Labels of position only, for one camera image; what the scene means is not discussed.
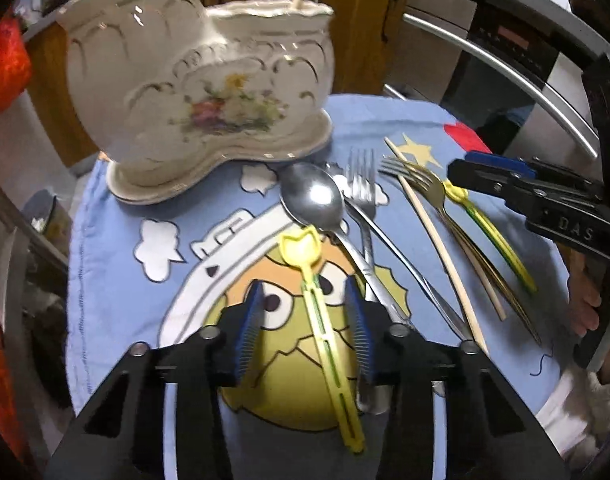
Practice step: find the slim silver utensil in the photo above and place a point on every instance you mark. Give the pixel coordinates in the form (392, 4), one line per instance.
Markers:
(415, 280)

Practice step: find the white floral ceramic utensil holder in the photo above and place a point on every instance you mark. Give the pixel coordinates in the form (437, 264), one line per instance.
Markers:
(210, 85)

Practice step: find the silver fork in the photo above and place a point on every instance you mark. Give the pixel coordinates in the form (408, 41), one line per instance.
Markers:
(361, 180)

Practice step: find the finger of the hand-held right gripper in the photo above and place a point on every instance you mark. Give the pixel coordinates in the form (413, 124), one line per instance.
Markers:
(495, 161)
(480, 177)

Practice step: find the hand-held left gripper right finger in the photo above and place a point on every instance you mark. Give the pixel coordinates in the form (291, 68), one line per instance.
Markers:
(357, 325)

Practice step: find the person's right hand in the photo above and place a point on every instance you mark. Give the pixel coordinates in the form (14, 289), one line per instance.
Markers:
(585, 300)

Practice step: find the person's right forearm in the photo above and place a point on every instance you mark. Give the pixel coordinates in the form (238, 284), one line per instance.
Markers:
(600, 410)

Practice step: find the red plastic bag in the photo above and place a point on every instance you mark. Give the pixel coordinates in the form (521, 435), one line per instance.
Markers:
(5, 65)

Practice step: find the blue cartoon printed cloth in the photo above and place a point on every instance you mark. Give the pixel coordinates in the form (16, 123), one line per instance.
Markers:
(135, 310)

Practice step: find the built-in oven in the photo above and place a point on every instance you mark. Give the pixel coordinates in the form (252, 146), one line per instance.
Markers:
(510, 45)

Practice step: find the silver spoon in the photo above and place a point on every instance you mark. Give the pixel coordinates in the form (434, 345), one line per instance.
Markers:
(312, 200)

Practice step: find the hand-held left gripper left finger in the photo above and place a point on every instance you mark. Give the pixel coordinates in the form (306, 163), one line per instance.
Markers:
(250, 332)

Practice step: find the dark trash bin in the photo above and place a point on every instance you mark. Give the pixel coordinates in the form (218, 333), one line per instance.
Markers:
(47, 220)

